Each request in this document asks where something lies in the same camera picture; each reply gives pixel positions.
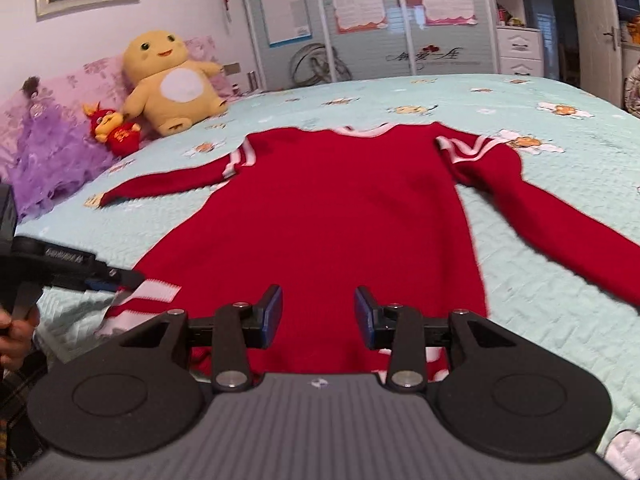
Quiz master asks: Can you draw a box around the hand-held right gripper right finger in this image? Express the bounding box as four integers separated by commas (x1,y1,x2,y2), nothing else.
354,285,531,394

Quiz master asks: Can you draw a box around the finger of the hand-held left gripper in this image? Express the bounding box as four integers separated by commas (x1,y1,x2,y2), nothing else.
84,262,147,294

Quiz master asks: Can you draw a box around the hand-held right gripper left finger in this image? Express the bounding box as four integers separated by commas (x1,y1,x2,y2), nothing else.
107,284,284,395

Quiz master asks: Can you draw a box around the red sweater with white stripes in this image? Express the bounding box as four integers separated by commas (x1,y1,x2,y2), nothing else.
97,121,640,386

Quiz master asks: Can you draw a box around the person's left forearm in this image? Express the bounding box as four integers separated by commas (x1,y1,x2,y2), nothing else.
0,350,53,476

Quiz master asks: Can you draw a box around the person's left hand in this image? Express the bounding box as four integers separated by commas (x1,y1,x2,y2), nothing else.
0,309,42,372

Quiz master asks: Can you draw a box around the purple fluffy pillow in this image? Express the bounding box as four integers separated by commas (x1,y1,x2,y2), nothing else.
10,105,121,221

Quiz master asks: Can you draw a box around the small red plush toy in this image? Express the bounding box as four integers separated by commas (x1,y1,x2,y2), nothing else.
82,102,142,157

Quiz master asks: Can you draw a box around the pink floral pillow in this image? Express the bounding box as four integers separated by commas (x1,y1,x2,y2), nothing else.
0,35,236,171

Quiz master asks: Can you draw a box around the light green bee print bedspread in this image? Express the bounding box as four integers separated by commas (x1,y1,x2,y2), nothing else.
15,74,640,461

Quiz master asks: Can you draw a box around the yellow plush toy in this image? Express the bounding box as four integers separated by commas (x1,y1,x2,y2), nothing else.
121,30,230,137

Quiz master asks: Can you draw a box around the sliding door wardrobe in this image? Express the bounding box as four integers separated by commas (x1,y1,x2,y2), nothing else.
235,0,501,93

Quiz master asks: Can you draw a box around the white drawer cabinet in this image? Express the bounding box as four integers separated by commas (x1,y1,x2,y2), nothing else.
496,26,545,80

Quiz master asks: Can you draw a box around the pile of floral quilts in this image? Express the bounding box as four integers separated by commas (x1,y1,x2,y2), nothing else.
624,60,640,121

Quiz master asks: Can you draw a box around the white door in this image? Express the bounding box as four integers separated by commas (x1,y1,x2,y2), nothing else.
565,0,623,111

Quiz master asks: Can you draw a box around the blue bordered wall poster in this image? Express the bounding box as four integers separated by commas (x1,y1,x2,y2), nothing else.
257,0,313,48

